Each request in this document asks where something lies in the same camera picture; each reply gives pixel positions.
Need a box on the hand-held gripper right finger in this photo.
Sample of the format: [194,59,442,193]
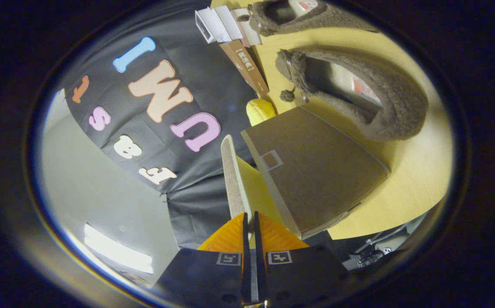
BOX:
[254,211,352,307]

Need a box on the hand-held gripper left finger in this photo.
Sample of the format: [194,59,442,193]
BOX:
[153,213,252,307]

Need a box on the brown fuzzy shoe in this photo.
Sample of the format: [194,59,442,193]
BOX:
[275,48,429,142]
[247,0,379,37]

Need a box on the white open box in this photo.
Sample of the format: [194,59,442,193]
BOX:
[195,7,230,44]

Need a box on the ceiling light panel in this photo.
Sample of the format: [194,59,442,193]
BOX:
[83,223,154,275]

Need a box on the yellow rounded object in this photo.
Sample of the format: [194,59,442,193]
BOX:
[246,99,277,127]

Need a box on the black backdrop cloth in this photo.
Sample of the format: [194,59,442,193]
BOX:
[61,0,269,250]

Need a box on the brown book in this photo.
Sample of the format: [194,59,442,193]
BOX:
[220,39,270,97]

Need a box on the white book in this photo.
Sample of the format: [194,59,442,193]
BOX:
[214,5,244,41]
[230,8,263,47]

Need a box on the grey metal frame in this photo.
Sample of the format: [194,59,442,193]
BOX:
[341,213,429,271]

